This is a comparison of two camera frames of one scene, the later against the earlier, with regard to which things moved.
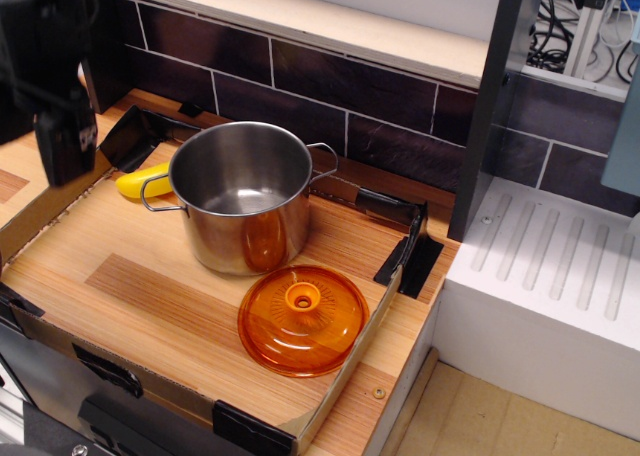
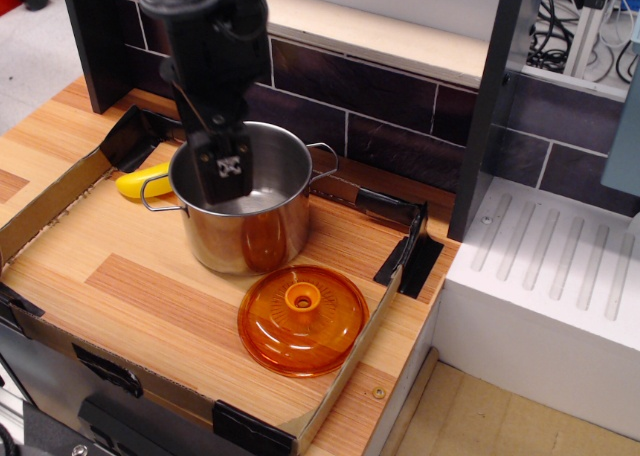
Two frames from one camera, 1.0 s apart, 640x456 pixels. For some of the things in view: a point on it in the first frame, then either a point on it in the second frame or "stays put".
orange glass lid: x=303 y=321 stays put
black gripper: x=39 y=73 → x=220 y=53
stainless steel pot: x=246 y=190 stays put
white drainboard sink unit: x=543 y=299 stays put
